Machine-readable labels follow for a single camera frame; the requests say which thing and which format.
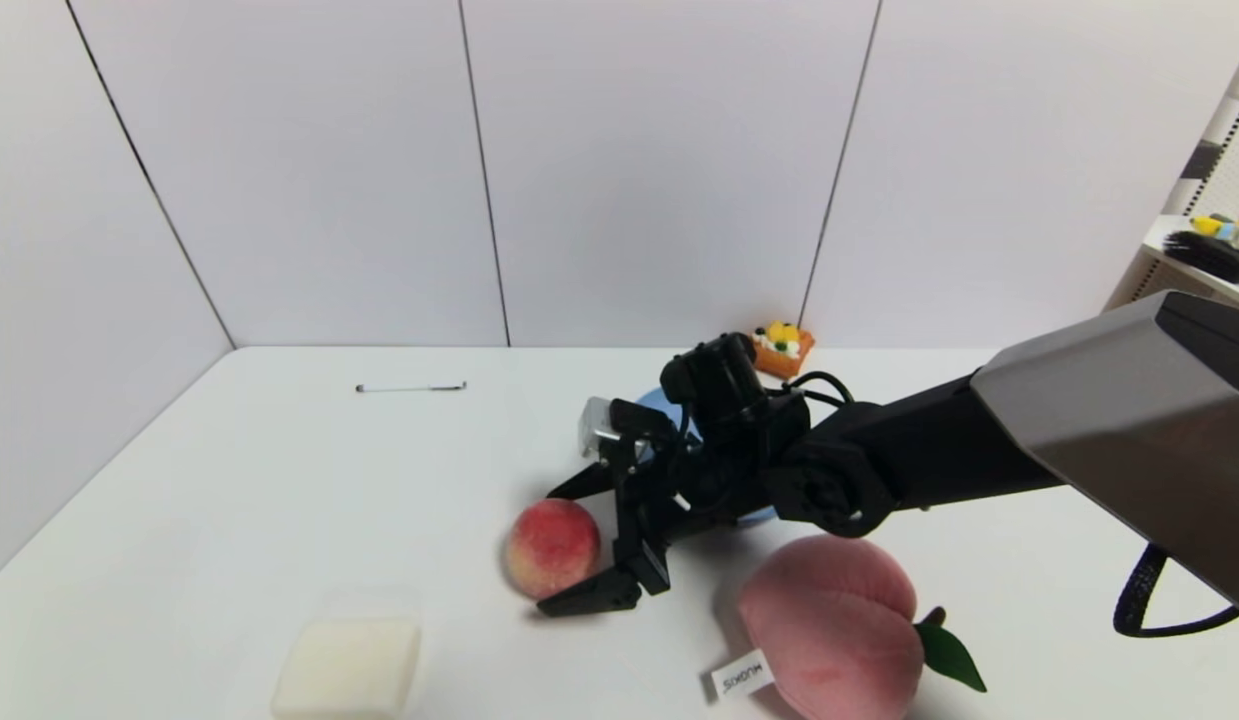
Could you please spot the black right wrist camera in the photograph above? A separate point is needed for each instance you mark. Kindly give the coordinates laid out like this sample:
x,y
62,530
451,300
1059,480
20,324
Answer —
x,y
714,378

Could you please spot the white pegboard panel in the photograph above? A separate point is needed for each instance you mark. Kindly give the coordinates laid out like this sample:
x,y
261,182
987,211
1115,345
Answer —
x,y
1234,160

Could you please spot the blue plastic plate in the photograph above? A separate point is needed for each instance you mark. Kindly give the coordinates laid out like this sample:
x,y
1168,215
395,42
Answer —
x,y
657,401

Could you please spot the white ballpoint pen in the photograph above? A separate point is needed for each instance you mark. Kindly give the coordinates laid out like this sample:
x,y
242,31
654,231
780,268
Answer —
x,y
409,388

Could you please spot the yellow blue toy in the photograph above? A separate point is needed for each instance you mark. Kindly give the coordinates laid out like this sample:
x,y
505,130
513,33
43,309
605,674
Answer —
x,y
1229,229

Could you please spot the red yellow peach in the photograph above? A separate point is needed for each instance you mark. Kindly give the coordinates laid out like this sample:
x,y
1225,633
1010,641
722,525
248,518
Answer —
x,y
552,548

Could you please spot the orange toy waffle with fruit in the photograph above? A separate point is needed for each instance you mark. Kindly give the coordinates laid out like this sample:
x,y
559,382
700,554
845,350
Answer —
x,y
784,350

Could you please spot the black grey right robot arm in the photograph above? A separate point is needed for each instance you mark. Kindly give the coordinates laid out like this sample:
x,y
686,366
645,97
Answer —
x,y
1109,430

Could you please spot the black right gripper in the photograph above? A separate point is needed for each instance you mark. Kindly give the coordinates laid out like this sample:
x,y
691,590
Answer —
x,y
634,512

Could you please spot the white soap bar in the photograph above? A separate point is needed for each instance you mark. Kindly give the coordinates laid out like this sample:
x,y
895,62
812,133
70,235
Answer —
x,y
347,668

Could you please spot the pink plush peach with tag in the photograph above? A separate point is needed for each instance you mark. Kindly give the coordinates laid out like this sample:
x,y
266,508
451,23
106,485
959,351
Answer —
x,y
829,625

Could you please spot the black hair brush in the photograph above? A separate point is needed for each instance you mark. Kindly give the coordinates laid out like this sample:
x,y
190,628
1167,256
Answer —
x,y
1209,256

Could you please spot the white side desk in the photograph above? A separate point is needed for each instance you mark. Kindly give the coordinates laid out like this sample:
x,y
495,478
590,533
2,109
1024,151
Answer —
x,y
1194,275

